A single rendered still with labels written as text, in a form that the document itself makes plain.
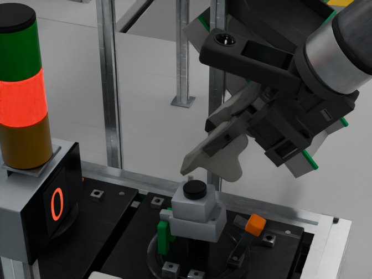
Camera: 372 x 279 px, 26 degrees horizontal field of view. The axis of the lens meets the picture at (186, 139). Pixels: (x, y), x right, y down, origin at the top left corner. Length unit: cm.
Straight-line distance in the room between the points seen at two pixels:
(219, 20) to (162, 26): 114
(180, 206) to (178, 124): 55
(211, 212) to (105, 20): 33
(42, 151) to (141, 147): 71
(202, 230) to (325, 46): 32
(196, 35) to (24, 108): 46
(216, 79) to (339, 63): 36
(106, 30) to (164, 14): 106
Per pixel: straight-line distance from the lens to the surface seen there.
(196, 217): 102
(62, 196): 85
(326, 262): 113
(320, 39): 83
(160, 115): 157
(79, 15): 195
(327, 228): 119
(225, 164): 92
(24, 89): 75
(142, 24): 208
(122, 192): 121
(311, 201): 138
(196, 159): 91
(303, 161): 120
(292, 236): 115
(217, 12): 110
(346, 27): 81
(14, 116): 77
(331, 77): 83
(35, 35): 74
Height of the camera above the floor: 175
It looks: 36 degrees down
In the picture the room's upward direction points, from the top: straight up
